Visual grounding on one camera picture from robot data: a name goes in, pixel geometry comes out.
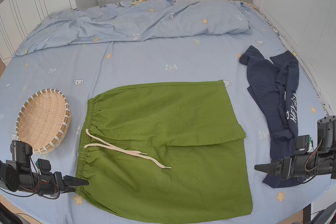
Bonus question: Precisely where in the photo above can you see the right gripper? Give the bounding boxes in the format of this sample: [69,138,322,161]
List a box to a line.
[254,153,318,180]

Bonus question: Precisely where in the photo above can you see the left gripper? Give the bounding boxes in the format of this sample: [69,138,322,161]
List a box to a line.
[33,172,90,198]

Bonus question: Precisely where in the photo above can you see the green shorts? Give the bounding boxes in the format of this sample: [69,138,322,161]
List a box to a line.
[75,80,254,224]

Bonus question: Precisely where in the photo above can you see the round woven basket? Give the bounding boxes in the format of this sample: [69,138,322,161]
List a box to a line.
[15,88,72,154]

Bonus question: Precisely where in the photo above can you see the dark blue T-shirt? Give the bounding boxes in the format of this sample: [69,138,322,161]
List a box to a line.
[238,45,311,189]

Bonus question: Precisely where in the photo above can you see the pale blue quilt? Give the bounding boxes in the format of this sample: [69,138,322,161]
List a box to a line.
[12,0,254,58]

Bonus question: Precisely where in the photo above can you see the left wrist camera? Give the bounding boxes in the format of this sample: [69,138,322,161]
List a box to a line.
[37,159,51,175]

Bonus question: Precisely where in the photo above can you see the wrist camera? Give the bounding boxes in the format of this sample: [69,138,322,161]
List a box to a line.
[295,135,314,152]
[37,159,51,175]

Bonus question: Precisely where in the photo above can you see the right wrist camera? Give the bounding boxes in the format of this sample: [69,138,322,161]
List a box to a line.
[295,135,314,152]

